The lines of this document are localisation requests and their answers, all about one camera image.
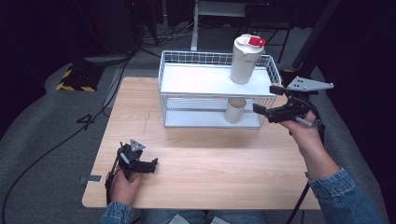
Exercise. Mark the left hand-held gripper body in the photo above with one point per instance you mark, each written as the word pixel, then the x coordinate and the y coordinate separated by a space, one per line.
pixel 130 157

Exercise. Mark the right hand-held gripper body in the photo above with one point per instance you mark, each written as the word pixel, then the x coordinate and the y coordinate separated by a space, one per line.
pixel 299 99

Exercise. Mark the white cup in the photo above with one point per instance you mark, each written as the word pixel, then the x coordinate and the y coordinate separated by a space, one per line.
pixel 235 110

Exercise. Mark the white tumbler with red flap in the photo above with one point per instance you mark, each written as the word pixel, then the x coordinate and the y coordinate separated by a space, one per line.
pixel 244 60

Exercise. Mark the person's left hand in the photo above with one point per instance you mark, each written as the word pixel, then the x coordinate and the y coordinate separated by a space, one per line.
pixel 124 189

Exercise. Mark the person's right hand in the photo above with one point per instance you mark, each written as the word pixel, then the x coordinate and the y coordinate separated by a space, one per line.
pixel 303 132

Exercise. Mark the black slanted stand with base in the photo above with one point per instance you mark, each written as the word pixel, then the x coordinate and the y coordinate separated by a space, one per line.
pixel 306 59

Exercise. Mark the grey tape piece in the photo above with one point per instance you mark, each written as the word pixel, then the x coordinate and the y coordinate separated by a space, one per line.
pixel 91 179
pixel 307 175

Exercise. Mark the black chair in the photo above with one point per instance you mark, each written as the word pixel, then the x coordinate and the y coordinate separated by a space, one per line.
pixel 271 18

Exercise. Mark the yellow-black striped stand base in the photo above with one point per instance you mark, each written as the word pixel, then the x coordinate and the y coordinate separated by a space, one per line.
pixel 79 79

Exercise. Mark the white desk frame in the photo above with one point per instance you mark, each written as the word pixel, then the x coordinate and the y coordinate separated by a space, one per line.
pixel 205 18

